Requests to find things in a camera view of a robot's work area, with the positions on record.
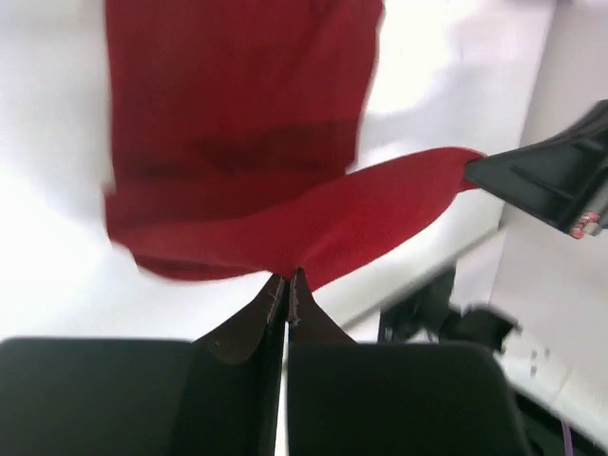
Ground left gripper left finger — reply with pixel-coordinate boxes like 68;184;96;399
1;275;285;455

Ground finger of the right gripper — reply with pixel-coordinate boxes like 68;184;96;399
465;100;607;236

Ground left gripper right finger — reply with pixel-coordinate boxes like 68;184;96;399
286;270;532;456

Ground red t-shirt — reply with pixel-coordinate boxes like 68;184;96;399
105;1;479;289

